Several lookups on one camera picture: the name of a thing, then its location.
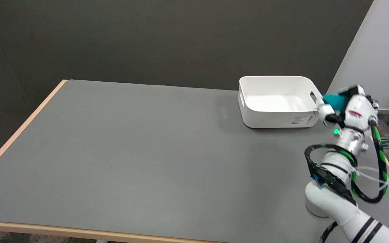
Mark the black green braided cable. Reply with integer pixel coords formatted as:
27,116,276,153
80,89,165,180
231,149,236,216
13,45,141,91
304,117,389,204

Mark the white plastic box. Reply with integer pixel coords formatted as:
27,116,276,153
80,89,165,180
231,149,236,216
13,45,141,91
238,76,324,129

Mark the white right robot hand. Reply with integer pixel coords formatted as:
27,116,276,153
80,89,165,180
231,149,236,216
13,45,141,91
315,84,380,133

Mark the blue wooden cube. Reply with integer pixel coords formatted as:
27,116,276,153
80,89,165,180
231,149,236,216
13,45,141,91
322,94,347,111

